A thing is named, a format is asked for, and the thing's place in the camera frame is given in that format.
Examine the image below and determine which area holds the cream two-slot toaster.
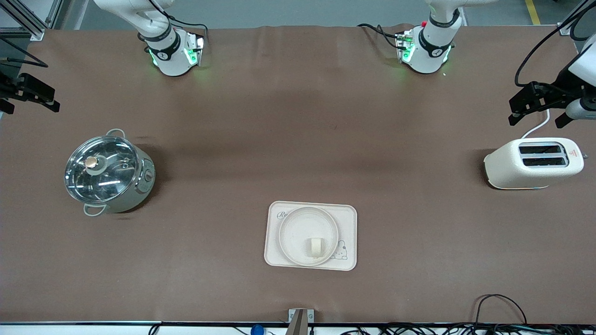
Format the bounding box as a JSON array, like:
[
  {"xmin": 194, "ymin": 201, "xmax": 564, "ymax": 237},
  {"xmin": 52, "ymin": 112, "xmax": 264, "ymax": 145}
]
[{"xmin": 483, "ymin": 137, "xmax": 585, "ymax": 190}]

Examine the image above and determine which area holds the cream rabbit print tray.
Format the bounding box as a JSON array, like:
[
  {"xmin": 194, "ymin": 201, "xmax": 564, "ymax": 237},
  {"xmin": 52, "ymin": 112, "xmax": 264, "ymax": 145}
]
[{"xmin": 264, "ymin": 201, "xmax": 358, "ymax": 272}]

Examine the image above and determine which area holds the black cable bundle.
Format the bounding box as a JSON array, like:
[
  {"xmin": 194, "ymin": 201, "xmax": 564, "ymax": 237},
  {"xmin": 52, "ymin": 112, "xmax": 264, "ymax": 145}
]
[{"xmin": 339, "ymin": 323, "xmax": 596, "ymax": 335}]

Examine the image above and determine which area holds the aluminium corner bracket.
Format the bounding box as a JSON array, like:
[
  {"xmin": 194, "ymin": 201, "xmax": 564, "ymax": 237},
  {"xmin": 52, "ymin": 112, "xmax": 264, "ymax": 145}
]
[{"xmin": 558, "ymin": 0, "xmax": 596, "ymax": 36}]

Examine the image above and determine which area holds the steel electric cooking pot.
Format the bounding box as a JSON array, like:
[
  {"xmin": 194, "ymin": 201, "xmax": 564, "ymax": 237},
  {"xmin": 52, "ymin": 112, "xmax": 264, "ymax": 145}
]
[{"xmin": 65, "ymin": 129, "xmax": 156, "ymax": 217}]

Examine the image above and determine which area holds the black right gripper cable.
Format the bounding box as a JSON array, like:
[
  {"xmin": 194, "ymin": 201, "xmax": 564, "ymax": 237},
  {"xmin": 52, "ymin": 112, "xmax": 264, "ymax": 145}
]
[{"xmin": 0, "ymin": 36, "xmax": 49, "ymax": 68}]

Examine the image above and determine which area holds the aluminium frame profile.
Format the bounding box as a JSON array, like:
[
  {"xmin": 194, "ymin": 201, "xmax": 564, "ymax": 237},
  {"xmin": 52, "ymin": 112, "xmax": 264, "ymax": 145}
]
[{"xmin": 0, "ymin": 0, "xmax": 64, "ymax": 41}]

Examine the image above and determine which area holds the grey metal camera bracket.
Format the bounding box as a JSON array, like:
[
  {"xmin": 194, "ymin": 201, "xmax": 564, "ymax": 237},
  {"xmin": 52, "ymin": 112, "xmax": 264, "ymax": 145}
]
[{"xmin": 288, "ymin": 308, "xmax": 315, "ymax": 335}]

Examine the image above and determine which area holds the white toaster power cable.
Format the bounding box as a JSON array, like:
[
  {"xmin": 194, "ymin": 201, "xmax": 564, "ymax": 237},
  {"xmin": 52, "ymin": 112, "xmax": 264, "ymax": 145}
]
[{"xmin": 521, "ymin": 108, "xmax": 551, "ymax": 139}]

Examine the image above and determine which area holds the black right arm base cable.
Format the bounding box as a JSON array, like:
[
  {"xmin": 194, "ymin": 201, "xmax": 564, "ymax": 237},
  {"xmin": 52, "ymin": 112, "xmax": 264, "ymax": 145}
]
[{"xmin": 148, "ymin": 0, "xmax": 209, "ymax": 48}]

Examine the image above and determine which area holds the black looped cable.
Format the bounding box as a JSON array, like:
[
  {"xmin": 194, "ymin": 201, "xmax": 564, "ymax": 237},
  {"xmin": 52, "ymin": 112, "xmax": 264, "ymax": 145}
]
[{"xmin": 473, "ymin": 294, "xmax": 529, "ymax": 326}]

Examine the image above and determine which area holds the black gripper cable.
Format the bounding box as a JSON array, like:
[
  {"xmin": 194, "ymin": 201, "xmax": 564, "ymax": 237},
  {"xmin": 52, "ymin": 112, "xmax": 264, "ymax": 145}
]
[
  {"xmin": 514, "ymin": 0, "xmax": 596, "ymax": 87},
  {"xmin": 0, "ymin": 36, "xmax": 49, "ymax": 68}
]

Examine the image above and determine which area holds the brown table cloth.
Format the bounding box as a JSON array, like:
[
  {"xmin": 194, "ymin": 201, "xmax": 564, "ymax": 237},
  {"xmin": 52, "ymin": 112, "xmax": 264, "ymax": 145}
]
[{"xmin": 0, "ymin": 24, "xmax": 596, "ymax": 325}]

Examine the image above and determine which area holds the round cream plate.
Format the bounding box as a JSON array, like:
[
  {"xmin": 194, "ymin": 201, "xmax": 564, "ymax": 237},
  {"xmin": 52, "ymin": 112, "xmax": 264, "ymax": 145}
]
[{"xmin": 278, "ymin": 206, "xmax": 339, "ymax": 267}]

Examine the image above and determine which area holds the black arm base cable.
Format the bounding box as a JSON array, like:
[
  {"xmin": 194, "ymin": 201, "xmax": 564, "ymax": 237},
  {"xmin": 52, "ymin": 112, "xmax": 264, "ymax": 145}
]
[
  {"xmin": 148, "ymin": 0, "xmax": 209, "ymax": 48},
  {"xmin": 357, "ymin": 23, "xmax": 402, "ymax": 50}
]

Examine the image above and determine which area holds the black left arm base cable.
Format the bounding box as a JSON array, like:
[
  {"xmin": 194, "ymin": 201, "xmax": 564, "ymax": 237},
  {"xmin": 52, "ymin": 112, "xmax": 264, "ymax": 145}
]
[{"xmin": 357, "ymin": 23, "xmax": 402, "ymax": 50}]

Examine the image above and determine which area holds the glass pot lid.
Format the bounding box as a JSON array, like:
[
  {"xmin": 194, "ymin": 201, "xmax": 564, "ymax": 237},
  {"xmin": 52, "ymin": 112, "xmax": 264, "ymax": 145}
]
[{"xmin": 64, "ymin": 135, "xmax": 142, "ymax": 204}]

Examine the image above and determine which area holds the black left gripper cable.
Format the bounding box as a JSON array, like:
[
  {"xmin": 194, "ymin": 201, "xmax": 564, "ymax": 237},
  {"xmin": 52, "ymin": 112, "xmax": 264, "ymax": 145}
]
[{"xmin": 514, "ymin": 0, "xmax": 596, "ymax": 87}]

